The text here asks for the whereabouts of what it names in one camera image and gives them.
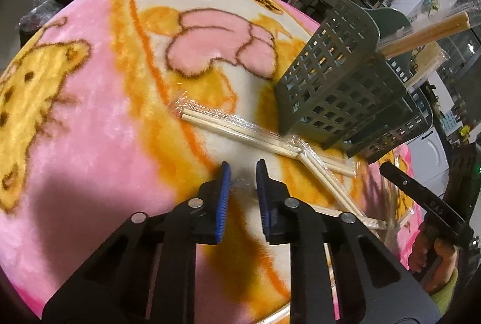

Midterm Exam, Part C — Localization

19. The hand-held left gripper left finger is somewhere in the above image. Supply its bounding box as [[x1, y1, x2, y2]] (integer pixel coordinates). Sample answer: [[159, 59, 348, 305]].
[[42, 162, 231, 324]]

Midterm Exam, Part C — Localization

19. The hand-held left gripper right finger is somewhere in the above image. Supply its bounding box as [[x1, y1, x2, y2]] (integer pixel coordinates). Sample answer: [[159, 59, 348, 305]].
[[256, 160, 442, 324]]

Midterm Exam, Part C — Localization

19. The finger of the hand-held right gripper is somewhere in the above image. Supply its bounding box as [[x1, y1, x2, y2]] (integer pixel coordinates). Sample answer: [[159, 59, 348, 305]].
[[379, 161, 429, 205]]

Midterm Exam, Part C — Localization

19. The wooden chopsticks pair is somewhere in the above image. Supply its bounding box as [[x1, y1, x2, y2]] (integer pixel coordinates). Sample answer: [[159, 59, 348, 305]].
[[319, 157, 357, 177], [406, 46, 446, 89], [308, 204, 389, 231], [297, 153, 381, 236], [176, 104, 302, 159]]

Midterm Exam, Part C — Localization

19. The grey-green plastic utensil holder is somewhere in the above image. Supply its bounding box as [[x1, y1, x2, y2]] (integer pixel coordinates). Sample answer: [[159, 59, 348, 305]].
[[274, 0, 435, 165]]

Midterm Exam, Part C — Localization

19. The person's right forearm green sleeve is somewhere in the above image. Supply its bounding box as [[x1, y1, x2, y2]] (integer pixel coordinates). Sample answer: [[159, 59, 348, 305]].
[[427, 267, 462, 314]]

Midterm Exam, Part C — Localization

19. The person's right hand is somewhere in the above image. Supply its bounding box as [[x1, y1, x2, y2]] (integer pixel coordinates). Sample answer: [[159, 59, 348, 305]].
[[408, 222, 458, 292]]

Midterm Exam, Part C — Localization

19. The pink printed bear blanket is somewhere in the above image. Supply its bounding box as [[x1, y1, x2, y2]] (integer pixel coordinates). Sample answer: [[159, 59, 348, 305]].
[[0, 0, 427, 324]]

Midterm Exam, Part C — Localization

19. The wooden handled utensil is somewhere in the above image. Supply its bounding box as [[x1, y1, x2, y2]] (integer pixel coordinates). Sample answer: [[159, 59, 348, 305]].
[[379, 12, 471, 60]]

